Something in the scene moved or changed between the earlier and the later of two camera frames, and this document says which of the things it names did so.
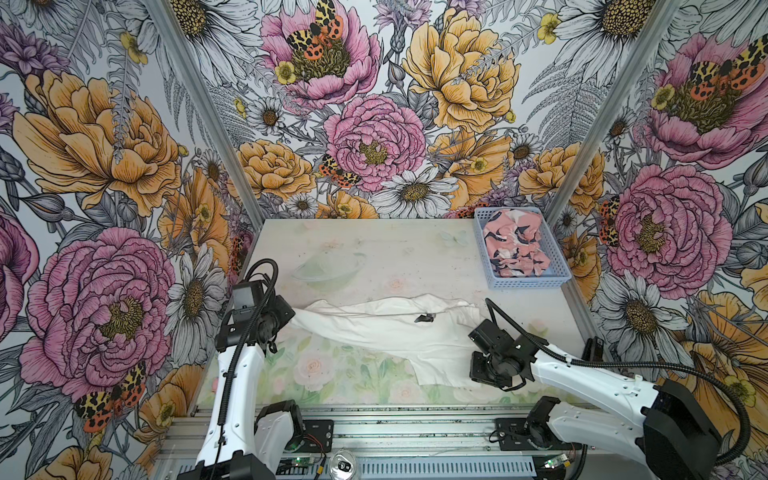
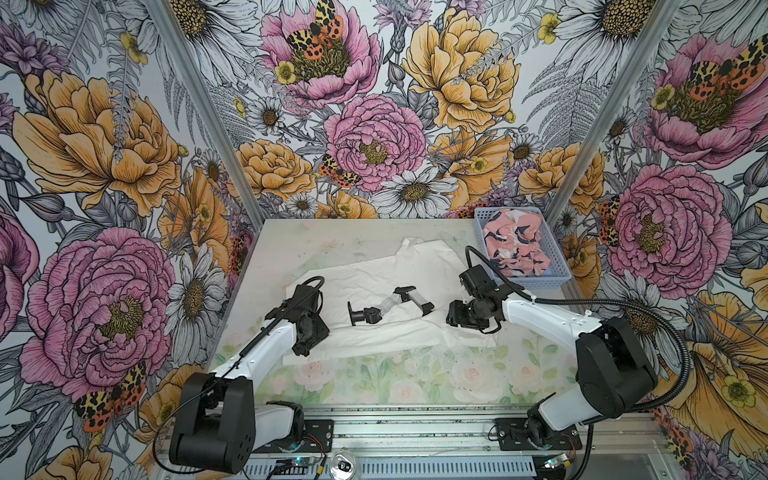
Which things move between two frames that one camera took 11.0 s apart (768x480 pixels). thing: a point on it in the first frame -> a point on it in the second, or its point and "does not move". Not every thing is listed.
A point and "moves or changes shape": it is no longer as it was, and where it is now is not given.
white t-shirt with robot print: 435,332 moves or changes shape
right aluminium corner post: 617,101 does not move
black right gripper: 476,372 -> 456,316
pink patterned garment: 512,239 does not move
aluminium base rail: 422,431 does not move
